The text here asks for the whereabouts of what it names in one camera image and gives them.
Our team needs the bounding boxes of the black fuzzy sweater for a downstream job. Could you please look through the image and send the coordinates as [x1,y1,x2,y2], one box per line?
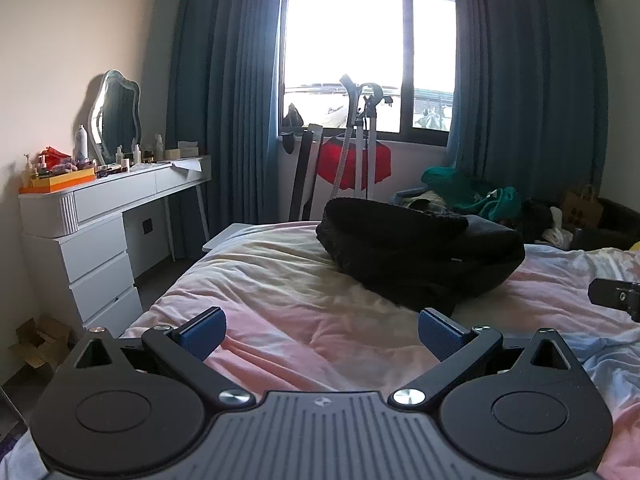
[315,197,501,317]

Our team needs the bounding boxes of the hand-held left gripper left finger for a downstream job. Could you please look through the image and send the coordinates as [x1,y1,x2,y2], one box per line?
[67,306,257,415]

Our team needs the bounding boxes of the garment steamer stand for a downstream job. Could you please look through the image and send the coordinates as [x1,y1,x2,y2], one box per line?
[330,74,396,206]

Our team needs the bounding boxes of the window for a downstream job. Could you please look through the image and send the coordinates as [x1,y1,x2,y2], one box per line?
[277,0,458,143]

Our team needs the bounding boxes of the pastel duvet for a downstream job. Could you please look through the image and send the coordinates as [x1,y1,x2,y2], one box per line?
[0,220,640,480]

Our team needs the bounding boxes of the green clothes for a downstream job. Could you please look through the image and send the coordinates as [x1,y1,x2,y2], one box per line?
[422,166,521,221]

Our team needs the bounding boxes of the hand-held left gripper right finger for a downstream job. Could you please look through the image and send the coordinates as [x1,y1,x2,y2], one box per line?
[387,308,583,413]

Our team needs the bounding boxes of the black item on windowsill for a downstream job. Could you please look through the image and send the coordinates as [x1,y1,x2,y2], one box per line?
[282,103,305,153]

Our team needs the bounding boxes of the wavy white-framed mirror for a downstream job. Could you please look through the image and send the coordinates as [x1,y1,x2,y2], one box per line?
[87,70,143,166]

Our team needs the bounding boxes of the orange tray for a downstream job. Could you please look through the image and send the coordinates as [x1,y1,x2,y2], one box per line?
[19,167,97,195]

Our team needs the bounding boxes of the white plastic bag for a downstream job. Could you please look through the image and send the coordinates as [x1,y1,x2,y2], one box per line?
[542,207,576,251]

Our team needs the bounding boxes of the cream clothes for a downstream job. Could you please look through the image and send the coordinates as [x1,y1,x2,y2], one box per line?
[400,192,448,211]

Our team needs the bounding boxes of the brown paper bag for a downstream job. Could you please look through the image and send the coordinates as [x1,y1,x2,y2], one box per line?
[560,184,603,231]

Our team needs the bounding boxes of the teal curtain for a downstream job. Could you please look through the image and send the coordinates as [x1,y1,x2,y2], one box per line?
[447,0,601,206]
[167,0,286,226]

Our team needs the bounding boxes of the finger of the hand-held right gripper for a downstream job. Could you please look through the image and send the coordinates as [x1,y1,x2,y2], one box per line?
[588,276,640,323]

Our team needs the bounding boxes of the white dresser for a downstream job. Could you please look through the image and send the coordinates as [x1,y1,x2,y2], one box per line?
[19,154,213,338]

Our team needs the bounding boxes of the white bed footboard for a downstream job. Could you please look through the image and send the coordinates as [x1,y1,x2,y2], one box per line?
[200,221,261,256]

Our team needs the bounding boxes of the red cloth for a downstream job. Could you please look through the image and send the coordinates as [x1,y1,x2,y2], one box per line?
[315,136,392,186]

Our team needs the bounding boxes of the black folded board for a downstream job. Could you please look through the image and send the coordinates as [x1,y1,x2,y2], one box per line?
[289,124,323,222]

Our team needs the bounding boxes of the cardboard box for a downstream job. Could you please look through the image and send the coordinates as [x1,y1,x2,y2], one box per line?
[7,316,73,371]

